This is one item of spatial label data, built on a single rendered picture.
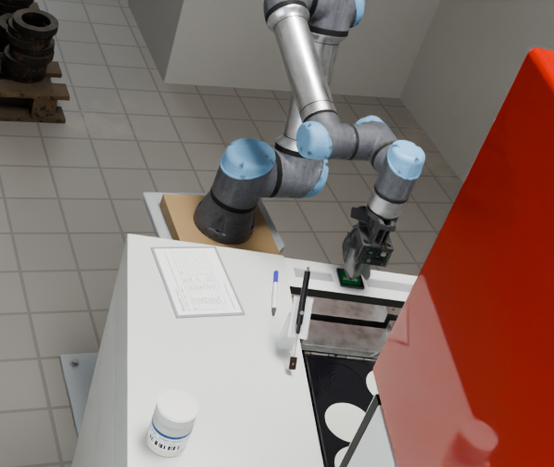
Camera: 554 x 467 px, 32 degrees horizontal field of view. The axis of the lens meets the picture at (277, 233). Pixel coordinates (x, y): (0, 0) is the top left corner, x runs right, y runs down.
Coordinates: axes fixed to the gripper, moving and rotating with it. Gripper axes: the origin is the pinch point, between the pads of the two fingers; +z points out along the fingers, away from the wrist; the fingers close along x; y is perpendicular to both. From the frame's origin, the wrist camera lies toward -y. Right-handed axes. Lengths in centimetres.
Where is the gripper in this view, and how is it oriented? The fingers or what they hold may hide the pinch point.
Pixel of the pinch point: (351, 272)
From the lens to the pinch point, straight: 215.6
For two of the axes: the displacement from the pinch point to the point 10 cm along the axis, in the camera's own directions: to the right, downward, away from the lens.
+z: -2.8, 7.6, 5.9
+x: 9.5, 1.4, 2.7
